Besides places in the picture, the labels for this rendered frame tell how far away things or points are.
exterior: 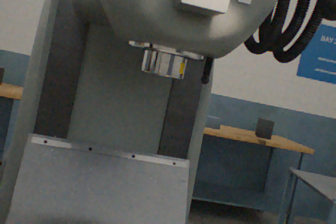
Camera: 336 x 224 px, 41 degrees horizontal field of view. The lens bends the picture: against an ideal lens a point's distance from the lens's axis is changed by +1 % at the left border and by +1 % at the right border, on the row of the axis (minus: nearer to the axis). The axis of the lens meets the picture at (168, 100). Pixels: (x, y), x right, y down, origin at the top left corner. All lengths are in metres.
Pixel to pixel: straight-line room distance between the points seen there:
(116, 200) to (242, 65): 4.23
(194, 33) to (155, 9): 0.04
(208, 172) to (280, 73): 1.38
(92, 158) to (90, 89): 0.13
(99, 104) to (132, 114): 0.07
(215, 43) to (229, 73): 4.52
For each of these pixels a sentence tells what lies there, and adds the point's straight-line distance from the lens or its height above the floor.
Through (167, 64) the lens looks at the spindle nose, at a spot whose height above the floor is 1.29.
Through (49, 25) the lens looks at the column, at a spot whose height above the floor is 1.33.
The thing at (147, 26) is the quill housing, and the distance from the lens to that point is 0.41.
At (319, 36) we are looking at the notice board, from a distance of 5.37.
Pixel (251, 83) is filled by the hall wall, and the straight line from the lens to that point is 5.04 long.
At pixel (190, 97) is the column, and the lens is 0.88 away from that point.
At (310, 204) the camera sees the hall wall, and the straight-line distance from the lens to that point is 5.59.
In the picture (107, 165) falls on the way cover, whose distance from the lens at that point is 0.86.
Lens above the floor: 1.28
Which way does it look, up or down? 3 degrees down
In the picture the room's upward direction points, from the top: 12 degrees clockwise
